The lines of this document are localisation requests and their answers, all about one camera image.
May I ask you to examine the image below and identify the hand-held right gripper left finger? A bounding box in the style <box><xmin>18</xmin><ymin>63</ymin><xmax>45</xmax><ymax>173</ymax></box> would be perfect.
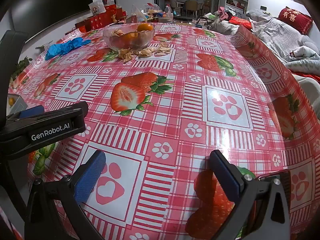
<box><xmin>24</xmin><ymin>150</ymin><xmax>107</xmax><ymax>240</ymax></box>

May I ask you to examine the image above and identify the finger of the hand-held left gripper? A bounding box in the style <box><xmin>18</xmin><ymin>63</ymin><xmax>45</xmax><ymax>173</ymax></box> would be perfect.
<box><xmin>6</xmin><ymin>105</ymin><xmax>45</xmax><ymax>120</ymax></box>

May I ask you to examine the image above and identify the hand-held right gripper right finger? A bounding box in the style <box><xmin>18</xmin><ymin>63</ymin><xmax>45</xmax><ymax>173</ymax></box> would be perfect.
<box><xmin>209</xmin><ymin>150</ymin><xmax>293</xmax><ymax>240</ymax></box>

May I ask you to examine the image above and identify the white shallow tray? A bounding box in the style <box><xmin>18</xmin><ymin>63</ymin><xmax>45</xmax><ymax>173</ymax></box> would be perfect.
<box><xmin>7</xmin><ymin>94</ymin><xmax>27</xmax><ymax>117</ymax></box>

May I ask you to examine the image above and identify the green potted plant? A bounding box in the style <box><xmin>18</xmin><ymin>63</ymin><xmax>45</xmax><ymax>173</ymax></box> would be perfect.
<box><xmin>11</xmin><ymin>57</ymin><xmax>33</xmax><ymax>81</ymax></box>

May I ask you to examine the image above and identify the strawberry print plastic tablecloth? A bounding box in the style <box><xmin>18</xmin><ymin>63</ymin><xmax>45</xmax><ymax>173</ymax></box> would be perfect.
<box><xmin>7</xmin><ymin>22</ymin><xmax>320</xmax><ymax>240</ymax></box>

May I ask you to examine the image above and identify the glass bowl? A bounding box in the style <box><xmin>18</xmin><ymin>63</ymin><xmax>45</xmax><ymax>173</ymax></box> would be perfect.
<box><xmin>103</xmin><ymin>22</ymin><xmax>156</xmax><ymax>52</ymax></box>

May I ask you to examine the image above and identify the pile of dried peels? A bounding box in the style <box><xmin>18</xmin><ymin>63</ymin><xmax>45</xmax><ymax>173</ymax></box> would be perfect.
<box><xmin>117</xmin><ymin>42</ymin><xmax>173</xmax><ymax>64</ymax></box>

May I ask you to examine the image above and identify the black flat television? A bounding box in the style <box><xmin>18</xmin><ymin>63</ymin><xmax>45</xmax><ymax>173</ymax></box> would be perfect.
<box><xmin>11</xmin><ymin>0</ymin><xmax>93</xmax><ymax>34</ymax></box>

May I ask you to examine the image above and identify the stack of red gift boxes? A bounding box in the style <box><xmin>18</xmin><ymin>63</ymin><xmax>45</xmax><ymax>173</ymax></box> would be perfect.
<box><xmin>74</xmin><ymin>4</ymin><xmax>127</xmax><ymax>33</ymax></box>

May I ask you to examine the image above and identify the white printed paper bag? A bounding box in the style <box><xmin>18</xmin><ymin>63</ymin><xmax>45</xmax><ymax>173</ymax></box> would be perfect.
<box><xmin>89</xmin><ymin>1</ymin><xmax>107</xmax><ymax>15</ymax></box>

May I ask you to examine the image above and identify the red cushion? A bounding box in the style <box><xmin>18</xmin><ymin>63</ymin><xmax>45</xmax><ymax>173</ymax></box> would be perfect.
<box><xmin>295</xmin><ymin>71</ymin><xmax>320</xmax><ymax>81</ymax></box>

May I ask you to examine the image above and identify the white quilted blanket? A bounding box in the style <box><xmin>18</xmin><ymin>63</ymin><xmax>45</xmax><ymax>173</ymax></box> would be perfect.
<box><xmin>285</xmin><ymin>45</ymin><xmax>320</xmax><ymax>75</ymax></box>

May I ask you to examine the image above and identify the clear plastic bag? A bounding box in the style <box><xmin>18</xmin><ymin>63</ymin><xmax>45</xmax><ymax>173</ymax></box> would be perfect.
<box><xmin>131</xmin><ymin>4</ymin><xmax>148</xmax><ymax>23</ymax></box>

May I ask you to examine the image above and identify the grey covered sofa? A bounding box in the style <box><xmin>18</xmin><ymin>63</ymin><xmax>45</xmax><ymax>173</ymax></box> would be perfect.
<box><xmin>212</xmin><ymin>8</ymin><xmax>320</xmax><ymax>85</ymax></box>

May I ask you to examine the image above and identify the red cloth bag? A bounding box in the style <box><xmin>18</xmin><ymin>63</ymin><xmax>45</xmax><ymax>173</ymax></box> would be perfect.
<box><xmin>229</xmin><ymin>16</ymin><xmax>252</xmax><ymax>30</ymax></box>

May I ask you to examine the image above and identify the black folding stand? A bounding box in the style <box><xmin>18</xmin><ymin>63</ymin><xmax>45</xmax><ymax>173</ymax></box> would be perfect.
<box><xmin>196</xmin><ymin>14</ymin><xmax>218</xmax><ymax>30</ymax></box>

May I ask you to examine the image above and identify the pile of clothes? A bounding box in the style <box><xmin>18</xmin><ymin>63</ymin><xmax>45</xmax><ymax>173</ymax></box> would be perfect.
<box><xmin>216</xmin><ymin>6</ymin><xmax>234</xmax><ymax>22</ymax></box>

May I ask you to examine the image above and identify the red embroidered pillow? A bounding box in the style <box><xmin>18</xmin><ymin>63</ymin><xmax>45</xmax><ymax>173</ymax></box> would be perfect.
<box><xmin>277</xmin><ymin>6</ymin><xmax>313</xmax><ymax>35</ymax></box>

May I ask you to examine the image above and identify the beige dining chair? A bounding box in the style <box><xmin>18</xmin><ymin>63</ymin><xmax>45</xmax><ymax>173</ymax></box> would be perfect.
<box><xmin>184</xmin><ymin>0</ymin><xmax>203</xmax><ymax>17</ymax></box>

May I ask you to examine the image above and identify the fruit wall painting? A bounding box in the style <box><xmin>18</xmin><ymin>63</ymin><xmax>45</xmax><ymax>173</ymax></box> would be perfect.
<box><xmin>226</xmin><ymin>0</ymin><xmax>248</xmax><ymax>8</ymax></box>

